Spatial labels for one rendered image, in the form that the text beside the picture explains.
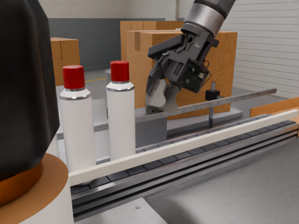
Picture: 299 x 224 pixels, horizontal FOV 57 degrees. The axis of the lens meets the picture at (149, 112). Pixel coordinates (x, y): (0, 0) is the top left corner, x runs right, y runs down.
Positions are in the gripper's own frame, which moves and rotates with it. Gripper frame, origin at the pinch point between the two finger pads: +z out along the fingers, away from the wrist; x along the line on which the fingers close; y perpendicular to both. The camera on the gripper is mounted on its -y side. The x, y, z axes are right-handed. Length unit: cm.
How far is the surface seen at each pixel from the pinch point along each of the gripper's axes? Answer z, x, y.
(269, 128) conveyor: -9.3, 31.8, 9.3
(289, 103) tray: -22, 65, -7
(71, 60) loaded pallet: 29, 105, -336
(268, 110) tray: -16, 54, -7
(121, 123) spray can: 2.8, -10.4, 7.0
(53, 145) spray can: 9.4, -20.8, 8.0
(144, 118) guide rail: 1.2, -2.2, 2.2
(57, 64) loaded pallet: 41, 87, -332
